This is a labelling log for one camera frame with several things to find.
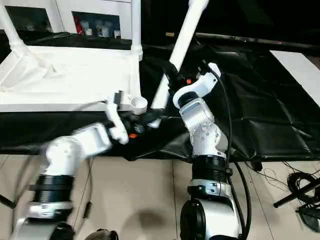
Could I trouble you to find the black speaker box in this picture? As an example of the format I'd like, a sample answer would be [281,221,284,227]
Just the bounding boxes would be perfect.
[141,0,199,39]

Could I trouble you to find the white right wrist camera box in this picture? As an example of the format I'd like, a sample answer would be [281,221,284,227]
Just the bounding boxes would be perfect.
[171,61,223,110]

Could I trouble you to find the white glass-door cabinet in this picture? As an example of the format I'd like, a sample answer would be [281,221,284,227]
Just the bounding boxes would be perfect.
[0,0,134,41]

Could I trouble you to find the red packet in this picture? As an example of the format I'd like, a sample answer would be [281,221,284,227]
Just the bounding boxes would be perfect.
[75,19,85,35]

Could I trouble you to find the black plastic mat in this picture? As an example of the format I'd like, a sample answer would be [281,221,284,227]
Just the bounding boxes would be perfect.
[0,29,320,163]

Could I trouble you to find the white plastic table leg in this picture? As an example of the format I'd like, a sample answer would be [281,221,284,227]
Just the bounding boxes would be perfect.
[0,4,28,55]
[146,0,211,129]
[131,0,144,61]

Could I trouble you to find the black tripod foot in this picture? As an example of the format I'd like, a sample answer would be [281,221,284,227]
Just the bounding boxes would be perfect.
[295,206,320,230]

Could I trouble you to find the white plastic table top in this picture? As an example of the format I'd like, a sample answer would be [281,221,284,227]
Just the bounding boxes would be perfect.
[0,45,149,116]

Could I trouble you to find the black television edge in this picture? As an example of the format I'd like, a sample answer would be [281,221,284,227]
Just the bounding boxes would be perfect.
[195,31,320,50]

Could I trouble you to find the thin black floor cables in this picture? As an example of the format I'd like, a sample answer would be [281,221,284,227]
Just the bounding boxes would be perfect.
[259,159,320,209]

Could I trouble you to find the black metal stand leg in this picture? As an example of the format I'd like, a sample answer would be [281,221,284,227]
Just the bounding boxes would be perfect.
[0,193,18,210]
[273,178,320,209]

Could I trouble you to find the white flat board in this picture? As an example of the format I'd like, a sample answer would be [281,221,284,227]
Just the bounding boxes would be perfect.
[268,49,320,106]

